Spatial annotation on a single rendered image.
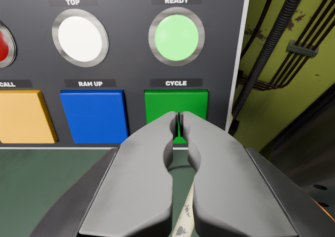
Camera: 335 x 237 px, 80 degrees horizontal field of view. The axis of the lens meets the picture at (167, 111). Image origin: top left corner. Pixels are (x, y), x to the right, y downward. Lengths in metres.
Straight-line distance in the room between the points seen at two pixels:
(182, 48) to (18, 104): 0.21
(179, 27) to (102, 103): 0.12
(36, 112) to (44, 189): 1.18
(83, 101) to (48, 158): 1.27
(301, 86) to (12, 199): 1.50
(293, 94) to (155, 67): 0.45
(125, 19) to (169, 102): 0.10
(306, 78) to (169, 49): 0.41
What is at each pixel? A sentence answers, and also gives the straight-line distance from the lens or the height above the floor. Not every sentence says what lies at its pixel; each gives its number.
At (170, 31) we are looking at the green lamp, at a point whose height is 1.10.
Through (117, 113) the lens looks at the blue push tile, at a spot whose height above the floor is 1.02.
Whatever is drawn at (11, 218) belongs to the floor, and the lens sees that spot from 1.52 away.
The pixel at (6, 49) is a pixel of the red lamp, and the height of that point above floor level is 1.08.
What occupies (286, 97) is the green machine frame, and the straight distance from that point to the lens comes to 0.63.
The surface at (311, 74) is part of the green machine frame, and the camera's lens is 0.57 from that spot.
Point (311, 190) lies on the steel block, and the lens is 0.60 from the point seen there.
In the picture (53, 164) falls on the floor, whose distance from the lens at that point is 1.48.
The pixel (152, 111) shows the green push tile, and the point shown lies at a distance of 0.24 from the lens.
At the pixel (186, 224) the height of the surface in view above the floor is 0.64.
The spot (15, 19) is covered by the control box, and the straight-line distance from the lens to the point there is 0.27.
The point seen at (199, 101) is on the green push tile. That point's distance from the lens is 0.24.
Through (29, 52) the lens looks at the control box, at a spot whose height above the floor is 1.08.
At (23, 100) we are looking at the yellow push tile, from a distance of 0.30.
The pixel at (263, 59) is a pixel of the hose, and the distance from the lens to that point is 0.51.
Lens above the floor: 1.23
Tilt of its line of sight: 59 degrees down
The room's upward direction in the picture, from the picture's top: 3 degrees counter-clockwise
